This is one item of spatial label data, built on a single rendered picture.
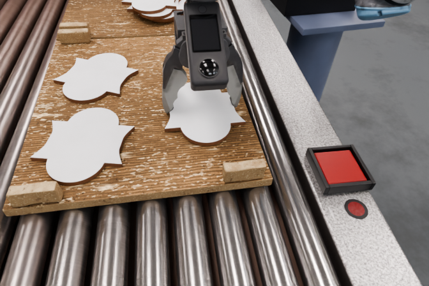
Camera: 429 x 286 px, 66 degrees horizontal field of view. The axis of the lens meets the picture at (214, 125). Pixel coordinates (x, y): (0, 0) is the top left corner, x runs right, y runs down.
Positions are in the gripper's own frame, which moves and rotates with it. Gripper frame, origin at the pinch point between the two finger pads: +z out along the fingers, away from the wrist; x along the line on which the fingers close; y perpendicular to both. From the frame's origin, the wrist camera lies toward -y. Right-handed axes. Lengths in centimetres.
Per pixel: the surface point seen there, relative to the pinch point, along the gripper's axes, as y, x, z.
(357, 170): -14.3, -20.9, 1.8
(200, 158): -9.4, 1.7, 1.0
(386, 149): 62, -113, 94
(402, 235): 15, -92, 94
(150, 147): -6.3, 8.7, 1.0
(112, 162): -9.2, 13.9, 0.2
